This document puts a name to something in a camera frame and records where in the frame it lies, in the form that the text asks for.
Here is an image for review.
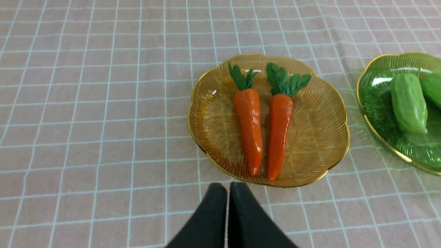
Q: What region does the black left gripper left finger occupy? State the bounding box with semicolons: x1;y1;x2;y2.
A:
166;183;227;248

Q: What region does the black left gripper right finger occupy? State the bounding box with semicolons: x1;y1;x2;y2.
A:
227;182;297;248

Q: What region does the orange toy carrot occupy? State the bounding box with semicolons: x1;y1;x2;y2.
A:
228;63;264;177
266;62;312;182

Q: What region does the green toy bitter gourd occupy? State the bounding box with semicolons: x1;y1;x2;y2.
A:
421;73;441;108
390;73;428;135

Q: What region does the amber glass plate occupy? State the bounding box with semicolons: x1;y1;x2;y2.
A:
187;53;350;187

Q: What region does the pink checkered tablecloth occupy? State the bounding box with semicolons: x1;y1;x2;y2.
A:
0;0;440;248

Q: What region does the green glass plate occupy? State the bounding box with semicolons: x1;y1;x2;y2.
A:
356;52;440;175

